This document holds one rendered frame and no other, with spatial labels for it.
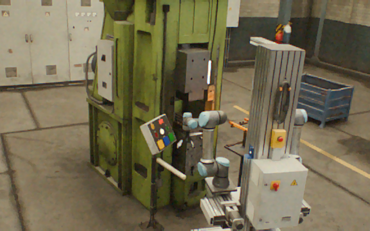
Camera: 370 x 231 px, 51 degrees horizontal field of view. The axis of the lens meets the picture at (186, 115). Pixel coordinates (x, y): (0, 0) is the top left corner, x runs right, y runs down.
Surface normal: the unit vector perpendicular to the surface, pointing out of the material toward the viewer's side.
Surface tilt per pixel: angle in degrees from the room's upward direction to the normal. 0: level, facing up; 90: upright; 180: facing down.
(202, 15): 90
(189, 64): 90
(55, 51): 90
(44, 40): 90
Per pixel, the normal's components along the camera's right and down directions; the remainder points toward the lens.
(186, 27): 0.62, 0.30
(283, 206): 0.23, 0.34
